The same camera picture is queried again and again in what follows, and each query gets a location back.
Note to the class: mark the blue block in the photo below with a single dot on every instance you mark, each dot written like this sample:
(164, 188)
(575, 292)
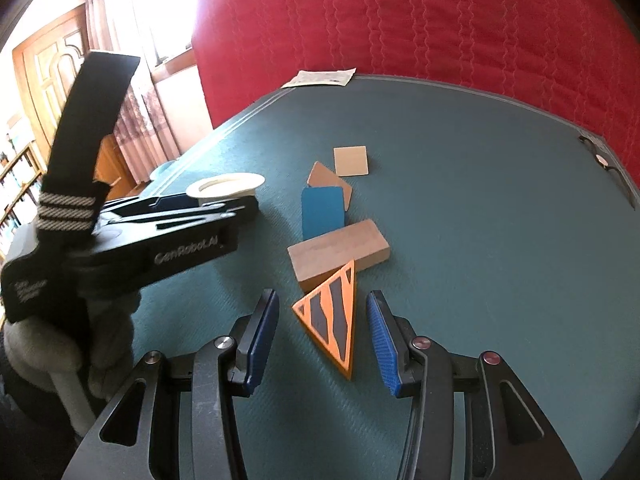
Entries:
(322, 212)

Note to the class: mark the bookshelf with books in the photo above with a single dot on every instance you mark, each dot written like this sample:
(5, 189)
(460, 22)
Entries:
(15, 180)

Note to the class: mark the tan wooden block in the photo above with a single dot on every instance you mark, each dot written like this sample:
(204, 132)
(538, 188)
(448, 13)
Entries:
(325, 177)

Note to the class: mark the printed paper sheet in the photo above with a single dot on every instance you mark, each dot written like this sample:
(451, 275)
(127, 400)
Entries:
(320, 77)

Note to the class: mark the orange striped triangular block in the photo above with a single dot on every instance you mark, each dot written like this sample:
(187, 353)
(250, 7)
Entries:
(332, 320)

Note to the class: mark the rectangular wooden block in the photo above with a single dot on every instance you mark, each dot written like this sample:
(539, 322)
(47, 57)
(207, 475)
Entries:
(335, 252)

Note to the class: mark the patterned curtain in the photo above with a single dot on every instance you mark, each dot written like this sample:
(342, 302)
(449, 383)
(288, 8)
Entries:
(145, 125)

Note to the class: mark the thin tan square tile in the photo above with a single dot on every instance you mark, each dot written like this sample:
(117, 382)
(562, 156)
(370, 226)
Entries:
(351, 161)

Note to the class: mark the person's left hand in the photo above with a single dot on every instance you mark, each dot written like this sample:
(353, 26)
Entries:
(40, 347)

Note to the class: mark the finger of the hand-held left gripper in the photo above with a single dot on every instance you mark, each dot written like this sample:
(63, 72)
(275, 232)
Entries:
(172, 201)
(220, 220)

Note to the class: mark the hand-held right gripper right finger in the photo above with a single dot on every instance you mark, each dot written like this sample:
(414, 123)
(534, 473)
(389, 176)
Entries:
(382, 345)

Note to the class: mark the wooden door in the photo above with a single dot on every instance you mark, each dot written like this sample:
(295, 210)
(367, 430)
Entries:
(45, 70)

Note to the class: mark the window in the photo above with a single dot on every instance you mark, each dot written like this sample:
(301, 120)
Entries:
(165, 20)

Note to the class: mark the red quilted blanket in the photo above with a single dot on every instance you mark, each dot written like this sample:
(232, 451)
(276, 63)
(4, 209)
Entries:
(425, 20)

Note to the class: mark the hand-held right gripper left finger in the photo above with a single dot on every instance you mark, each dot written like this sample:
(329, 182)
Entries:
(260, 340)

